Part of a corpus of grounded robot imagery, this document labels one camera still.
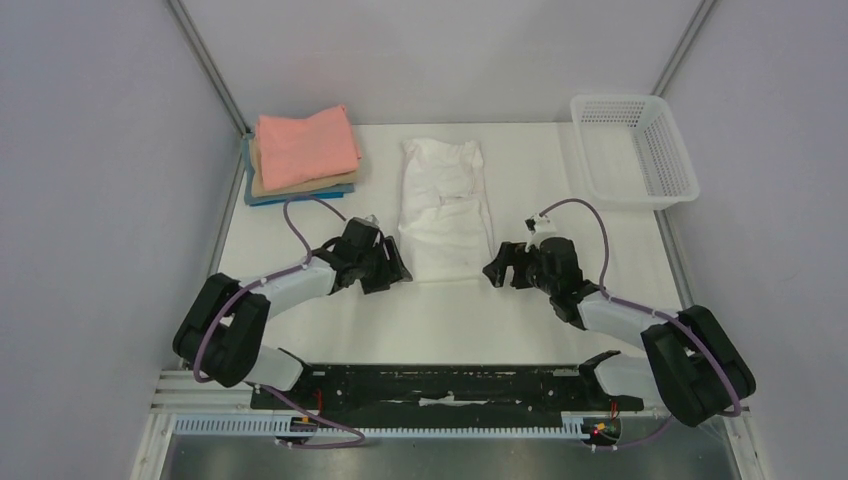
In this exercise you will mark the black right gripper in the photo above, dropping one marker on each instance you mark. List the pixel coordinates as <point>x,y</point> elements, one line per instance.
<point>518,266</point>

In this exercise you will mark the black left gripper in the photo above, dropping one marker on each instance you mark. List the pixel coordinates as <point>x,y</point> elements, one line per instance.
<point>391,272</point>

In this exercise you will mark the white t shirt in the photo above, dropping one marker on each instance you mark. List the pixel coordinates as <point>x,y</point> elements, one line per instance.
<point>445,227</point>

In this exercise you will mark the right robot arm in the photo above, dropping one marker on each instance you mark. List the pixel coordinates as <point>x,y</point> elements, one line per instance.
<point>691,365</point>

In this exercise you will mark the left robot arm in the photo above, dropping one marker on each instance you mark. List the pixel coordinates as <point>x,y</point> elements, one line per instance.
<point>222,334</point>

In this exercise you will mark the folded bright blue t shirt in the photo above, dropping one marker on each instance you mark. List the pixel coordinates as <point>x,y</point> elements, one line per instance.
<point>280,199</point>

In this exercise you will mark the folded tan t shirt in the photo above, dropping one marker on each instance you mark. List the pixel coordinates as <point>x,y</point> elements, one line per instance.
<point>258,189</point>

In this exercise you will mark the folded pink t shirt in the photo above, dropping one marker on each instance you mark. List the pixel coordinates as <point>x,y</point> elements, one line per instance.
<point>294,151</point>

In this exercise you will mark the folded grey-blue t shirt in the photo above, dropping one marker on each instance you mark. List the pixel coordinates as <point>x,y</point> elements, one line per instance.
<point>247,197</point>

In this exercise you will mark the white plastic basket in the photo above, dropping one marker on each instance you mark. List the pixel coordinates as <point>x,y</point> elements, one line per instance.
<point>629,153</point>

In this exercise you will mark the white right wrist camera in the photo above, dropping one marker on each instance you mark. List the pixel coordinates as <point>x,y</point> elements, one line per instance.
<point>540,228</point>

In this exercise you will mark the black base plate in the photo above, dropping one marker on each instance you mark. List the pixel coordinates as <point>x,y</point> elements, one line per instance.
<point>452,396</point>

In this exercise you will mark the white slotted cable duct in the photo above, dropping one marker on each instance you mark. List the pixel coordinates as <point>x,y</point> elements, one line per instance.
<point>287,426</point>

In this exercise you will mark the right aluminium frame post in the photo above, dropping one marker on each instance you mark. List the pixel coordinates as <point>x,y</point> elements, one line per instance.
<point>698,20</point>

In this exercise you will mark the aluminium frame post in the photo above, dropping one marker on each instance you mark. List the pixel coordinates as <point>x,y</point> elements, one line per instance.
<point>698,20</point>
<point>195,42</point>

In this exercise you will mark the left aluminium frame post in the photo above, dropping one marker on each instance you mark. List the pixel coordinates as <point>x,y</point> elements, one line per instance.
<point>195,42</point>

